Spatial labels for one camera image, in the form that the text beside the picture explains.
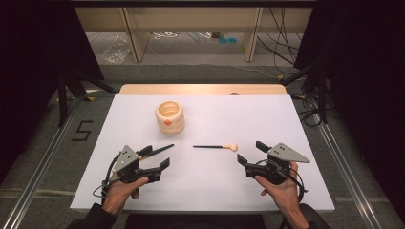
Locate person's right hand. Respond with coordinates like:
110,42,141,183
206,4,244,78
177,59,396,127
254,161,302,221

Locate right hand-held gripper cable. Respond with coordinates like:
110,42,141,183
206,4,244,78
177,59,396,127
256,158,309,204

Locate black curtain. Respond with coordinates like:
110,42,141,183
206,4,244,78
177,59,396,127
0,0,105,185
294,0,405,223

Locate wooden table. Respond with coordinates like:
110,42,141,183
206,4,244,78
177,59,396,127
118,83,288,96

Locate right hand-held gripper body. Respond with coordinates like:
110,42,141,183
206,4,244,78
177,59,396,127
245,142,311,186

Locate black makeup brush beige head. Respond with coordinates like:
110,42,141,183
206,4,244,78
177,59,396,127
192,143,239,153

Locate light wooden shelf unit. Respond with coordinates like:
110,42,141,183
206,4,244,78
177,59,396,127
75,7,314,63

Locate white cord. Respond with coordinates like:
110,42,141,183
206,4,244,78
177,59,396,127
152,31,180,41

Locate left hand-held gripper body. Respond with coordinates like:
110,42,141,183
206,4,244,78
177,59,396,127
112,144,162,185

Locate person's left hand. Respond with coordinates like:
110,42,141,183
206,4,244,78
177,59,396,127
101,177,150,218

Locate clear plastic bag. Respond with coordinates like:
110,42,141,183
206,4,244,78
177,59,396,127
102,35,132,65

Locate white table sheet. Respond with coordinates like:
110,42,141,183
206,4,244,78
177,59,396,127
70,94,336,214

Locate left hand-held gripper cable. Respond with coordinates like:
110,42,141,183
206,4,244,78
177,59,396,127
93,155,121,205

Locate blue round lids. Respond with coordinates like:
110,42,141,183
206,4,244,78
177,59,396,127
218,36,239,45

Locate black floor cables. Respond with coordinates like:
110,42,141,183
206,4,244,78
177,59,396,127
256,8,308,66

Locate black makeup brush orange ferrule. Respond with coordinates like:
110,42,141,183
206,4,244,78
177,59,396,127
139,143,176,160

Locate hand-held gripper cable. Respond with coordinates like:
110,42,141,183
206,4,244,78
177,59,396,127
256,158,309,204
93,155,121,205

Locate aluminium floor rail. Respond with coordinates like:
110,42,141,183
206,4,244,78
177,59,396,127
2,94,84,229
313,114,384,229

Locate black metal stand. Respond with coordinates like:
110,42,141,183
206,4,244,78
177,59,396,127
56,68,117,128
280,60,330,124

